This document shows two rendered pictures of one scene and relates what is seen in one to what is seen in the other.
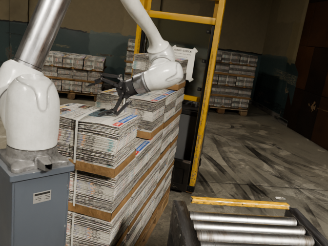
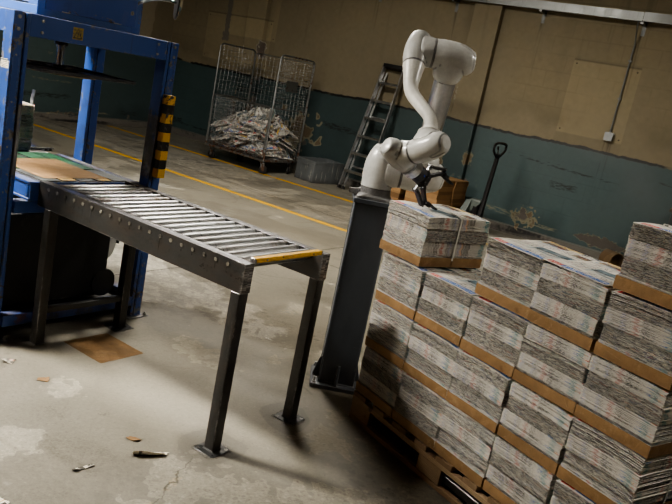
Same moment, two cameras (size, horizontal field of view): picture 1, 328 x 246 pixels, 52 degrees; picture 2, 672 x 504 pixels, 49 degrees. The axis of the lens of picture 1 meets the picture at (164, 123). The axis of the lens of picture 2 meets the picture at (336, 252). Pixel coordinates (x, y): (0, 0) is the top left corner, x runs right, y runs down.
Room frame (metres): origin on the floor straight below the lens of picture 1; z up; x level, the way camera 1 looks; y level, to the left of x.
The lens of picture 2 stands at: (3.38, -2.44, 1.54)
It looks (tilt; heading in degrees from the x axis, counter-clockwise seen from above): 13 degrees down; 132
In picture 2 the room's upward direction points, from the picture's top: 12 degrees clockwise
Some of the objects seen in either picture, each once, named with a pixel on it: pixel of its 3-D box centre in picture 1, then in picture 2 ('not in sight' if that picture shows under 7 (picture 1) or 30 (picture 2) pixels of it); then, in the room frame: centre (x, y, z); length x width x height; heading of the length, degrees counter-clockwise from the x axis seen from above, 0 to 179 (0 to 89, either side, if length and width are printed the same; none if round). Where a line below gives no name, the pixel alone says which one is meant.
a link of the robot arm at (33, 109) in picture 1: (32, 109); (382, 166); (1.03, 0.42, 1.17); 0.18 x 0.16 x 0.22; 43
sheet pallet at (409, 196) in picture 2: not in sight; (417, 192); (-2.50, 5.54, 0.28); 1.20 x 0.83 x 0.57; 8
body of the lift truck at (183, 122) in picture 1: (170, 137); not in sight; (3.45, -0.09, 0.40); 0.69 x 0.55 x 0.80; 78
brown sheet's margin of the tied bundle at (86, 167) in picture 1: (110, 159); (412, 252); (1.47, 0.23, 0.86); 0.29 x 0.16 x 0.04; 168
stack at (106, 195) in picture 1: (116, 196); (480, 387); (1.96, 0.24, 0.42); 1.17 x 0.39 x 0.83; 168
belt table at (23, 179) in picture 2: not in sight; (47, 174); (-0.37, -0.60, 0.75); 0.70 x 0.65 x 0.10; 8
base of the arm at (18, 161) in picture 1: (34, 153); (370, 192); (1.01, 0.40, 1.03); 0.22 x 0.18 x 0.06; 44
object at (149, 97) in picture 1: (134, 94); (547, 250); (2.10, 0.21, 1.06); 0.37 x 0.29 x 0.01; 77
